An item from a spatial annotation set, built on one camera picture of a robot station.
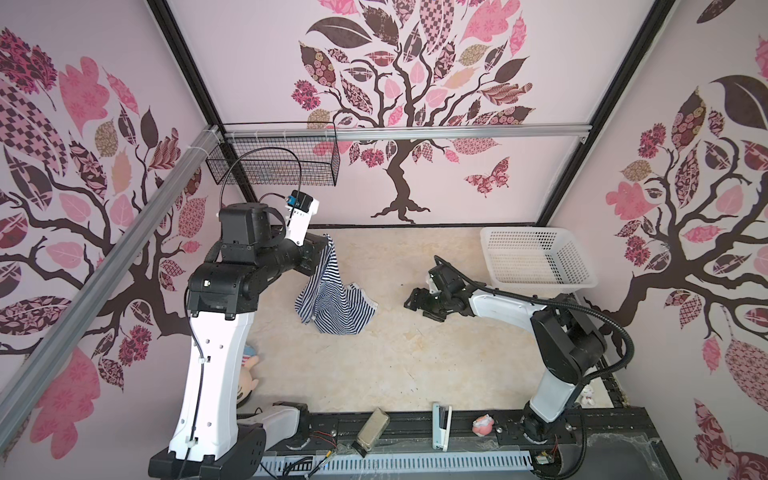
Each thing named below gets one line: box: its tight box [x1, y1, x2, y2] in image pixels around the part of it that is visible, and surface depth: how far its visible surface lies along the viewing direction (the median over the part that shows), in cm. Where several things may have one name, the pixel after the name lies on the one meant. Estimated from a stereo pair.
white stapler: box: [432, 402, 453, 452], surface depth 74 cm
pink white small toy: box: [472, 414, 495, 437], surface depth 72 cm
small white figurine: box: [580, 385, 595, 406], surface depth 79 cm
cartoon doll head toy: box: [236, 344, 260, 409], surface depth 81 cm
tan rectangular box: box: [351, 407, 391, 458], surface depth 72 cm
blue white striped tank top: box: [294, 234, 379, 335], surface depth 85 cm
